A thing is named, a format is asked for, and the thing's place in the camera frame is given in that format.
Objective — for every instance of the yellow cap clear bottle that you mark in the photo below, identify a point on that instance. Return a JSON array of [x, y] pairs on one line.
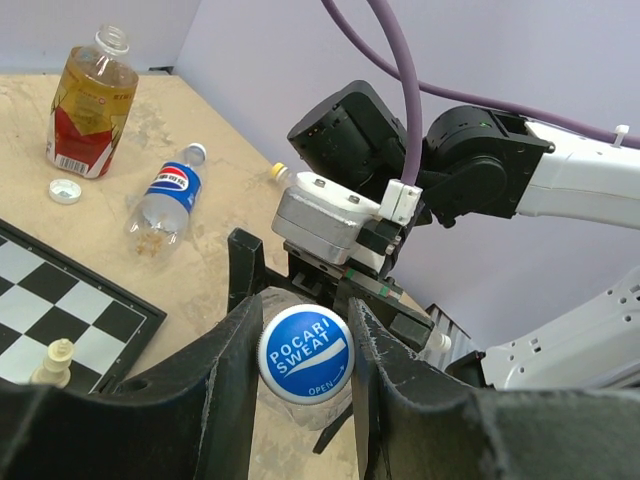
[[282, 176]]

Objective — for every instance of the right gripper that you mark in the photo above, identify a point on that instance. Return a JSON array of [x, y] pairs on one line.
[[365, 275]]

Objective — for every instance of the black white chessboard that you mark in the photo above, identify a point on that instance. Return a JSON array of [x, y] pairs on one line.
[[47, 296]]

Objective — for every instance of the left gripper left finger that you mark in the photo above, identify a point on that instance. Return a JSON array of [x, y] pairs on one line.
[[189, 417]]

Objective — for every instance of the white bottle cap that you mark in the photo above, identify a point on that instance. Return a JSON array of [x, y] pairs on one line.
[[64, 191]]

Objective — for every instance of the pepsi label bottle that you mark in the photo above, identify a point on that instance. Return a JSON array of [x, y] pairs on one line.
[[160, 218]]

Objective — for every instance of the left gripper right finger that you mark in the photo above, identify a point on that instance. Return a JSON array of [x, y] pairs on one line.
[[412, 421]]

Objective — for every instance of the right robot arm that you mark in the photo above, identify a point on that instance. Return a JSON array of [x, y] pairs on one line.
[[478, 159]]

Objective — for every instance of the white chess piece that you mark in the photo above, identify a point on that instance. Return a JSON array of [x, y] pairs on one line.
[[55, 368]]

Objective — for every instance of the blue pocari sweat cap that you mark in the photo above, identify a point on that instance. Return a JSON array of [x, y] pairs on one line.
[[306, 354]]

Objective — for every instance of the amber drink bottle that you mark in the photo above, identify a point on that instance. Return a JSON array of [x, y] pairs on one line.
[[91, 105]]

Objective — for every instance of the clear crushed bottle right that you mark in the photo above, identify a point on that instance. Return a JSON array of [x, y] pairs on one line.
[[437, 344]]

